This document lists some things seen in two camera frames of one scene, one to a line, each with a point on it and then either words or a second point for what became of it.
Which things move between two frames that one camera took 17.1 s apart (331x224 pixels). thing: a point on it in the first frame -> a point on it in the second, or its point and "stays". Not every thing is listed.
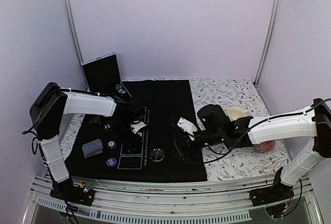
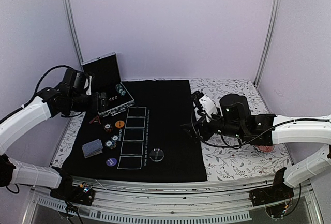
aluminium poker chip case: (103, 76) stays
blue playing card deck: (92, 148) stays
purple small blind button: (111, 162) stays
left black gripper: (132, 142) -> (95, 105)
